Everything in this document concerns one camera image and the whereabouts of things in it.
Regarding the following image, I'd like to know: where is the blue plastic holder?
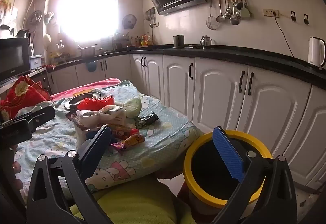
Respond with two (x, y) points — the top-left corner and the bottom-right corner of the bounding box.
(85, 61), (98, 73)

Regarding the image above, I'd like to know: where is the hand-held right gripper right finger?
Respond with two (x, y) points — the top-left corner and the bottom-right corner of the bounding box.
(211, 126), (298, 224)

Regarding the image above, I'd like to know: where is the orange snack wrapper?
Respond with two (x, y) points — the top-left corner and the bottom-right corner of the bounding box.
(123, 133), (145, 149)

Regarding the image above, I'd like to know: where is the metal wire strainer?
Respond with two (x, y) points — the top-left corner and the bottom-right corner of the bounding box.
(207, 0), (221, 30)

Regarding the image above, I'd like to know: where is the yellow-rimmed trash bin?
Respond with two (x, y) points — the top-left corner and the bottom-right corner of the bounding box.
(183, 130), (273, 224)

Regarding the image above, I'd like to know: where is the dark green scouring pad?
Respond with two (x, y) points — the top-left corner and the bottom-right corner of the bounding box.
(134, 113), (159, 129)

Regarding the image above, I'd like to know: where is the small wall fan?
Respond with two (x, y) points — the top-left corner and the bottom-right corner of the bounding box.
(122, 14), (137, 29)
(28, 11), (42, 26)

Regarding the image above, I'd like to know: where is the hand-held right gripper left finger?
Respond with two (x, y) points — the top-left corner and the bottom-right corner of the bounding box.
(26, 125), (114, 224)

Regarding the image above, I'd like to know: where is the white printed plastic bag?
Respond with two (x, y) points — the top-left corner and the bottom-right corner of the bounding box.
(76, 105), (127, 129)

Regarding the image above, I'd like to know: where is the round metal plate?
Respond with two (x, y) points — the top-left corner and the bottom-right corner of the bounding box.
(64, 88), (102, 110)

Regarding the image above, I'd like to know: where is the small hanging utensil rack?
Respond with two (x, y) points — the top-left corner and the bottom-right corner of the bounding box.
(146, 7), (156, 28)

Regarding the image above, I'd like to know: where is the brown snack wrapper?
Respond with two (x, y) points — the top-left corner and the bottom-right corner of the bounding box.
(66, 112), (84, 131)

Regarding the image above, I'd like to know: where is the white electric kettle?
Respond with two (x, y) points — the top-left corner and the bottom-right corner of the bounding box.
(307, 37), (326, 70)

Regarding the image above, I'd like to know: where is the pale plastic storage box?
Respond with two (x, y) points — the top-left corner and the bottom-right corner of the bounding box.
(29, 54), (42, 70)

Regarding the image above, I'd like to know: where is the row of condiment bottles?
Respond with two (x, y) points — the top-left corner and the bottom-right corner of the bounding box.
(131, 32), (153, 47)

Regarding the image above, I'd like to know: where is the wall power socket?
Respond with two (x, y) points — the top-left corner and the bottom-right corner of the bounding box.
(263, 8), (280, 18)

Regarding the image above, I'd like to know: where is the orange-red scrubber ball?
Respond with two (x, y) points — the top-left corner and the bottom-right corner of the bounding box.
(77, 95), (115, 111)

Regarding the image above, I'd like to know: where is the pale green printed blanket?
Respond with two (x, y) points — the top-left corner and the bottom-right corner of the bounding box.
(10, 79), (204, 204)

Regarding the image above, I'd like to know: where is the black microwave oven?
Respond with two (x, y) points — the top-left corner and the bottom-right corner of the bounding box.
(0, 38), (31, 82)

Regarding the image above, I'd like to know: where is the dark metal cup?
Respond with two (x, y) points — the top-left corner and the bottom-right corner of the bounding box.
(173, 35), (185, 49)

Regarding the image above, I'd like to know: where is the pink blanket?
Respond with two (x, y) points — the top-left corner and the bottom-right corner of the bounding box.
(50, 77), (123, 102)

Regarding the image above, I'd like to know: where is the black power cable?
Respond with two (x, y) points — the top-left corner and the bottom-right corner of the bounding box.
(273, 11), (322, 70)

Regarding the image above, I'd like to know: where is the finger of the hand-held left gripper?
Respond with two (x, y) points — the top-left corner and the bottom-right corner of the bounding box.
(14, 105), (56, 129)

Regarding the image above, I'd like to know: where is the row of hanging kitchen utensils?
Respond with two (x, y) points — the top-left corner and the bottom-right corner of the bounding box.
(215, 0), (252, 26)

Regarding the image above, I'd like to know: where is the red floral pillow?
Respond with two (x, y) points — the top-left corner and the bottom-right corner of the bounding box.
(0, 75), (51, 122)

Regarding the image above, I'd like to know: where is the green bow-shaped sponge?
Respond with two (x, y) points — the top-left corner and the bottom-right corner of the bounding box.
(115, 98), (142, 119)

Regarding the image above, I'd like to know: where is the shallow metal bowl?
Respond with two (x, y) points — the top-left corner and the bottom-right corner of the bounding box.
(69, 97), (95, 108)

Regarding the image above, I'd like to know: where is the kitchen window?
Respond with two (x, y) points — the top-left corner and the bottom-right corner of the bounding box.
(57, 0), (120, 42)

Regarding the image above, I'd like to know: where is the small metal teapot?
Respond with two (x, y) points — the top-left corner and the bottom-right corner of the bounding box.
(200, 35), (213, 49)

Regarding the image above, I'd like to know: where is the black kitchen countertop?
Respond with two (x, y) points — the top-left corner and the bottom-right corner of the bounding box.
(46, 44), (326, 84)

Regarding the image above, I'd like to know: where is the framed fruit picture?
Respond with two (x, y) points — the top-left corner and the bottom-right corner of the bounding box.
(0, 0), (13, 18)

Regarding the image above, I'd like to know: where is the red snack wrapper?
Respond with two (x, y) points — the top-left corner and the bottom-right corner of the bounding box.
(107, 124), (139, 140)

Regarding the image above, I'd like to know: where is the person's left hand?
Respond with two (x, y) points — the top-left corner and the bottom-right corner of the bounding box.
(9, 145), (24, 190)

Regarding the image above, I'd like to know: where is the metal cooking pot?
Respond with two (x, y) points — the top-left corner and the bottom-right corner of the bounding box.
(80, 46), (96, 59)

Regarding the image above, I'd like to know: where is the yellow-green trouser leg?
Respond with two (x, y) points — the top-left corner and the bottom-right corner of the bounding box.
(70, 175), (196, 224)

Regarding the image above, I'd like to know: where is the purple foil wrapper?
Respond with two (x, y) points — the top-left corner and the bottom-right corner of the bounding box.
(110, 141), (128, 151)

